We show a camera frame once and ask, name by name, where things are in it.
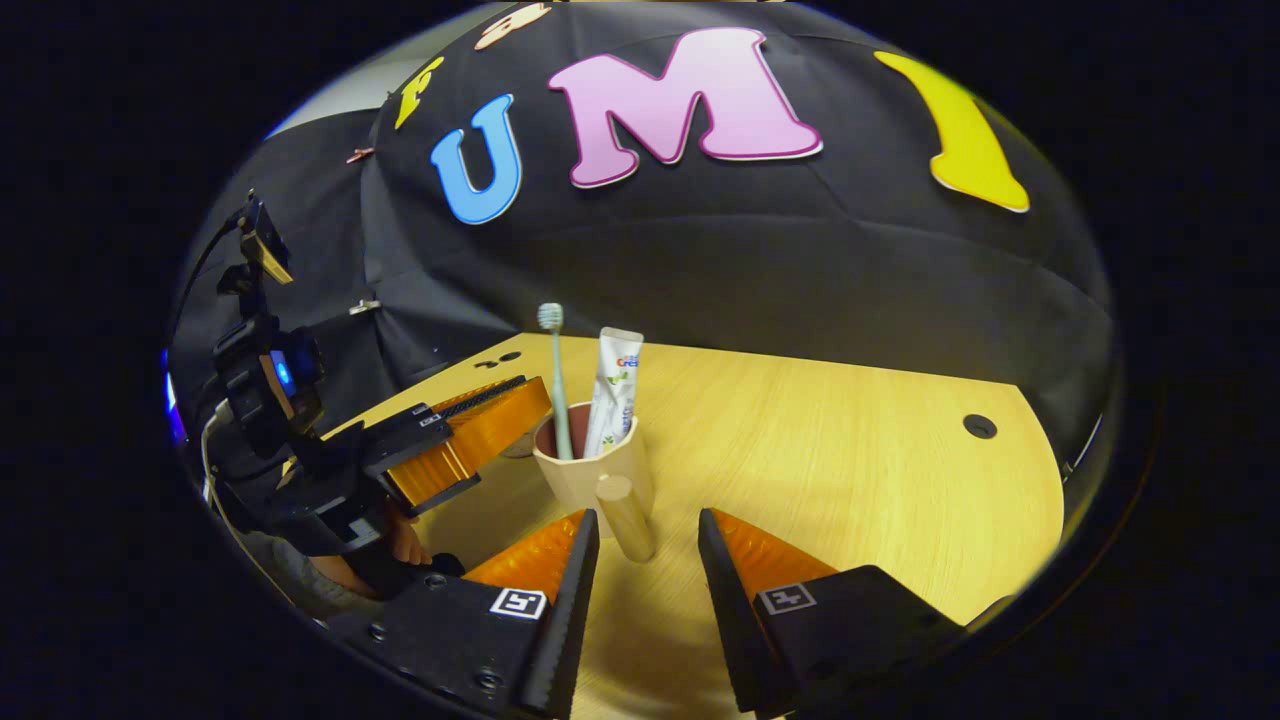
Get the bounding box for white toothpaste tube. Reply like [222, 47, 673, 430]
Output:
[583, 326, 645, 459]

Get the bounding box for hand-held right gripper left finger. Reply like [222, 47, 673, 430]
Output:
[325, 508, 601, 719]

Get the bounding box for wooden desktop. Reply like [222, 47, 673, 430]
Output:
[325, 333, 1066, 720]

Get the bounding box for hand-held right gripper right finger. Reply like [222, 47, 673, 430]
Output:
[697, 507, 966, 719]

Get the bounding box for white cable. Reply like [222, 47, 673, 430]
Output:
[198, 398, 301, 606]

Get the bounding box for black backdrop cloth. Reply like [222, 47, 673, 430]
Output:
[170, 0, 1116, 471]

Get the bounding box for pale blue toothbrush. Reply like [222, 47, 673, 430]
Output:
[537, 303, 575, 461]

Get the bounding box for beige cup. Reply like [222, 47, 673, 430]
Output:
[531, 402, 658, 564]

